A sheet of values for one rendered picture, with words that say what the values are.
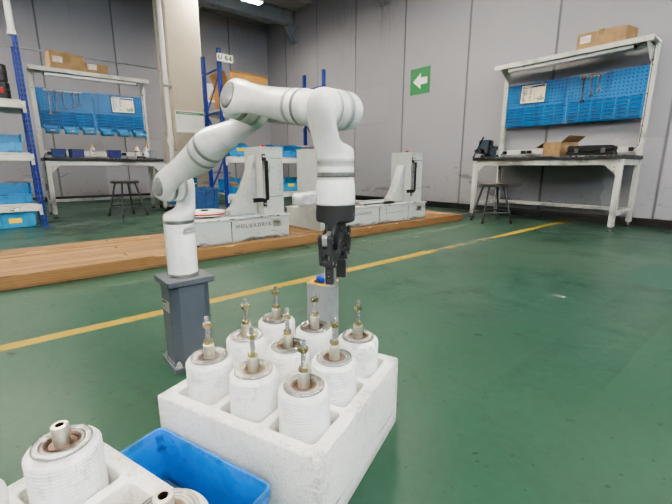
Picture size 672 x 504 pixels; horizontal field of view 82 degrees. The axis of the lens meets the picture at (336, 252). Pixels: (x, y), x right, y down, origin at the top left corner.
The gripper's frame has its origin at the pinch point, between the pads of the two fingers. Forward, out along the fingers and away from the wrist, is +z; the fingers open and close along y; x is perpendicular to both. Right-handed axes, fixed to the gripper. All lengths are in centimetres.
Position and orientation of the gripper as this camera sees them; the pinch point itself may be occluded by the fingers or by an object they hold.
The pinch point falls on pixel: (335, 275)
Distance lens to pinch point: 76.4
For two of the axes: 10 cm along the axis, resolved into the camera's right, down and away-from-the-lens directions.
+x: -9.5, -0.6, 2.9
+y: 3.0, -2.1, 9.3
